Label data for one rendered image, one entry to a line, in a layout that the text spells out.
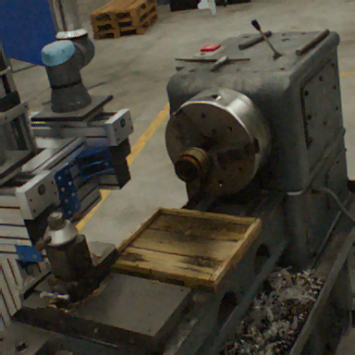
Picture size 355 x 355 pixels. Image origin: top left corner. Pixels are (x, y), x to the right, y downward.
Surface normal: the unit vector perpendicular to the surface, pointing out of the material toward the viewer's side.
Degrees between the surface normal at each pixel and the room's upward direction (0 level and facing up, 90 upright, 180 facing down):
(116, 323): 0
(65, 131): 90
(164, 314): 0
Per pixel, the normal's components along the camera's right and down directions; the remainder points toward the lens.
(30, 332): -0.15, -0.92
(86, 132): -0.33, 0.41
